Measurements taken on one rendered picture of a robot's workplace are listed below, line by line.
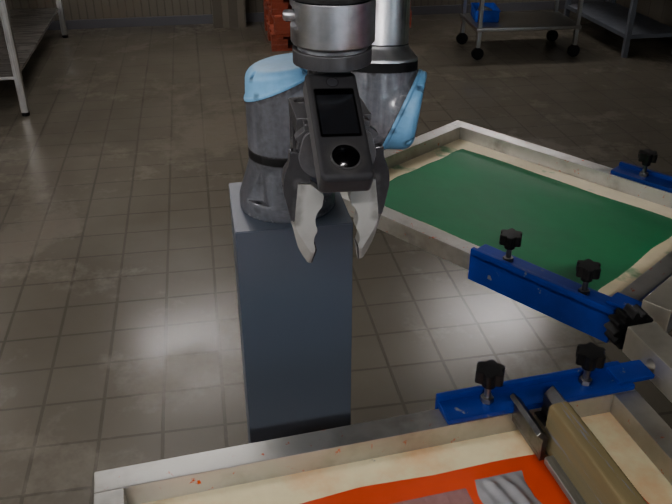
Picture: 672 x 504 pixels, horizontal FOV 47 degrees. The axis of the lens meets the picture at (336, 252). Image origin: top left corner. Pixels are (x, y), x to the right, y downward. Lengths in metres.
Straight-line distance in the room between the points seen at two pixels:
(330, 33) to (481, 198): 1.21
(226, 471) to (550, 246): 0.89
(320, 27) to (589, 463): 0.63
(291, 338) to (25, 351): 1.94
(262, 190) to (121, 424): 1.61
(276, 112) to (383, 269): 2.30
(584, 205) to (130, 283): 2.09
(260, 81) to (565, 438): 0.63
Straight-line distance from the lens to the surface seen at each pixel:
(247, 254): 1.17
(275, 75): 1.10
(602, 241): 1.71
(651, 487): 1.16
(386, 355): 2.86
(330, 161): 0.64
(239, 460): 1.07
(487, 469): 1.12
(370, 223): 0.75
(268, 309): 1.23
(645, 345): 1.27
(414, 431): 1.11
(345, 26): 0.67
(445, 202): 1.80
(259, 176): 1.17
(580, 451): 1.03
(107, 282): 3.41
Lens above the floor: 1.75
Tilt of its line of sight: 30 degrees down
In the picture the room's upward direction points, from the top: straight up
